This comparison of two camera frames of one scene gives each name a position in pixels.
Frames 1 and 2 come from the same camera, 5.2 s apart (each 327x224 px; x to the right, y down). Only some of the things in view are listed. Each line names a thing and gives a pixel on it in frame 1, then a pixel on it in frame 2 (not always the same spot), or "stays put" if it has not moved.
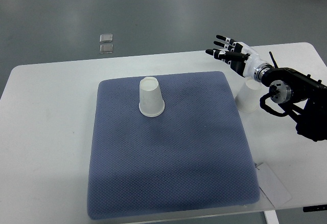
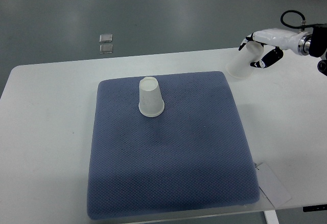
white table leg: [271, 217] stays put
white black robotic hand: [240, 57] -> [299, 42]
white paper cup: [247, 99] -> [239, 66]
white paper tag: [271, 185] stays put
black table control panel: [314, 208] stays put
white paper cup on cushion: [151, 103] stays put
